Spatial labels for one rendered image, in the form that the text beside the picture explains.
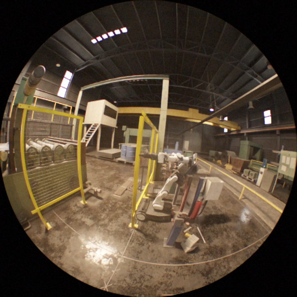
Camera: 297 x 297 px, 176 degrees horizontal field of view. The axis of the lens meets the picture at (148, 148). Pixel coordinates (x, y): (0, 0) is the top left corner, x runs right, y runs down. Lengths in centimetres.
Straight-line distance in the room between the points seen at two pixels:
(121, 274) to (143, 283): 28
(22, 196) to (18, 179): 31
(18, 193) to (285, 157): 796
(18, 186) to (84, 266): 154
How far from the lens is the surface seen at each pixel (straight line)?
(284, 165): 592
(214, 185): 188
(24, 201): 232
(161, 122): 363
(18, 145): 202
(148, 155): 113
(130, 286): 153
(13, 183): 217
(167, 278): 159
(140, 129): 116
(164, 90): 410
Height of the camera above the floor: 153
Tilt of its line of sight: 5 degrees down
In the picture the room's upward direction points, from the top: 6 degrees clockwise
